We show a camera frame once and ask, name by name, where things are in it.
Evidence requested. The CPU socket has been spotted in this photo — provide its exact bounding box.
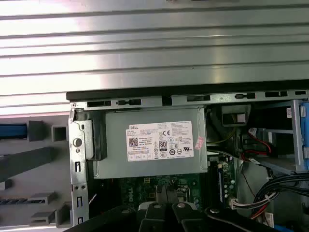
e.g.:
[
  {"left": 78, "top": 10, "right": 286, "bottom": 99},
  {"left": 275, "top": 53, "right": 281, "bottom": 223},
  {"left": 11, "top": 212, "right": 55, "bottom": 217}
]
[{"left": 155, "top": 184, "right": 193, "bottom": 205}]

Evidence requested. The blue plastic drive latch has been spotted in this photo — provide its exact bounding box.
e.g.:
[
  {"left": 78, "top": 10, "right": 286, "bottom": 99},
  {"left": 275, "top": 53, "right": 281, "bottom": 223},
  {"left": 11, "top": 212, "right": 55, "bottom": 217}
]
[{"left": 298, "top": 103, "right": 309, "bottom": 171}]

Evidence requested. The yellow power wire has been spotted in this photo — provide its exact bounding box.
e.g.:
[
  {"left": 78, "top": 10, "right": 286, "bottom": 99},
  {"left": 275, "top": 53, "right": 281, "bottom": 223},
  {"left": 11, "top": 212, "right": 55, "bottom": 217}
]
[{"left": 207, "top": 113, "right": 236, "bottom": 147}]

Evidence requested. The metal optical drive cage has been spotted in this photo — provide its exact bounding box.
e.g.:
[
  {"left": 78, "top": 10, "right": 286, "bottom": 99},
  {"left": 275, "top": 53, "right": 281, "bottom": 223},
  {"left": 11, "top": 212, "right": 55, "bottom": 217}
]
[{"left": 263, "top": 99, "right": 309, "bottom": 174}]

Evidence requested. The hard disk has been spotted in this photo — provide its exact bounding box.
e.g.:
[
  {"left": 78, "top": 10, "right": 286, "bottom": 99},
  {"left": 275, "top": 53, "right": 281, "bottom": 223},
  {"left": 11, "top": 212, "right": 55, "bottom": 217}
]
[{"left": 0, "top": 122, "right": 28, "bottom": 140}]

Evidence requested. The black cable bundle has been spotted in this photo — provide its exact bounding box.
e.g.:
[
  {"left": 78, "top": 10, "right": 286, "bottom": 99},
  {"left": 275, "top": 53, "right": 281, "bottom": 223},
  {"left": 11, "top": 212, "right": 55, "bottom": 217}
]
[{"left": 252, "top": 173, "right": 309, "bottom": 219}]

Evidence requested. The grey parts rack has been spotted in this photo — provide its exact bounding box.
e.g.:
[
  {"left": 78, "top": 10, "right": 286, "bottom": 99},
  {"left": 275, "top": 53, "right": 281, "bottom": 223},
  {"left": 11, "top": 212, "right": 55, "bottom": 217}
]
[{"left": 0, "top": 119, "right": 73, "bottom": 229}]

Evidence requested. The grey power supply unit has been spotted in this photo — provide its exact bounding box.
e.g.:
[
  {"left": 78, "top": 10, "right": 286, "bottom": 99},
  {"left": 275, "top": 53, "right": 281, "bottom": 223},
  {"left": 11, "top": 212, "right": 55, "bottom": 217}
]
[{"left": 93, "top": 107, "right": 209, "bottom": 180}]

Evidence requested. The red black drive wire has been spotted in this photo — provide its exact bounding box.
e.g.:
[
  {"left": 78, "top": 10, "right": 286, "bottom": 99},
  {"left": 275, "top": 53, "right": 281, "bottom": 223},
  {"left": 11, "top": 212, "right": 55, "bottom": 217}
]
[{"left": 242, "top": 128, "right": 275, "bottom": 162}]

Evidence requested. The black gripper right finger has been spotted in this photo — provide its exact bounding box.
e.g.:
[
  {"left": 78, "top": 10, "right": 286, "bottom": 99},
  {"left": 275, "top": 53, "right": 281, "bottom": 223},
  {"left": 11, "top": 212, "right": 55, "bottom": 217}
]
[{"left": 171, "top": 202, "right": 276, "bottom": 232}]

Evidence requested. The green motherboard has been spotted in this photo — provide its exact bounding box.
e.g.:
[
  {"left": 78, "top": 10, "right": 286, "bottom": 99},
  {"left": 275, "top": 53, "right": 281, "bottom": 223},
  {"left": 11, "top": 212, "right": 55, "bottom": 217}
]
[{"left": 117, "top": 148, "right": 239, "bottom": 218}]

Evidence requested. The slim dark circuit stick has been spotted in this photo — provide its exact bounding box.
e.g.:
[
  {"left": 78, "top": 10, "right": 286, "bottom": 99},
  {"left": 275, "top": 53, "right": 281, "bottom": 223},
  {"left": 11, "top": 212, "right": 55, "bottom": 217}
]
[{"left": 0, "top": 198, "right": 29, "bottom": 205}]

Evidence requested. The black PC case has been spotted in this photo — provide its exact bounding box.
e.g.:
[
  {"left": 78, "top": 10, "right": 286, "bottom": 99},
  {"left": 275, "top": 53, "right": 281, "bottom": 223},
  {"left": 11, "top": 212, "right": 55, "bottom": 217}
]
[{"left": 65, "top": 85, "right": 309, "bottom": 232}]

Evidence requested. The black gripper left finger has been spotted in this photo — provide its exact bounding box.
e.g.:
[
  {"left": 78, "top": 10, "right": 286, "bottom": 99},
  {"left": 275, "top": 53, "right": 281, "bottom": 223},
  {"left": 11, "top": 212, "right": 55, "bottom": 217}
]
[{"left": 63, "top": 202, "right": 170, "bottom": 232}]

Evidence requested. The RAM stick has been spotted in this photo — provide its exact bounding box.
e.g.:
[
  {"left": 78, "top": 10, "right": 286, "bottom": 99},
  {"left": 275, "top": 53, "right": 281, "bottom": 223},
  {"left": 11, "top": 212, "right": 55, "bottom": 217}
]
[{"left": 218, "top": 166, "right": 224, "bottom": 205}]

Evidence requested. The blue data wire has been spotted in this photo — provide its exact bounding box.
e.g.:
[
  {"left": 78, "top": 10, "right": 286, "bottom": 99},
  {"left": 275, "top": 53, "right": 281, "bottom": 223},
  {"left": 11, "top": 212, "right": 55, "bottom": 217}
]
[{"left": 274, "top": 223, "right": 309, "bottom": 232}]

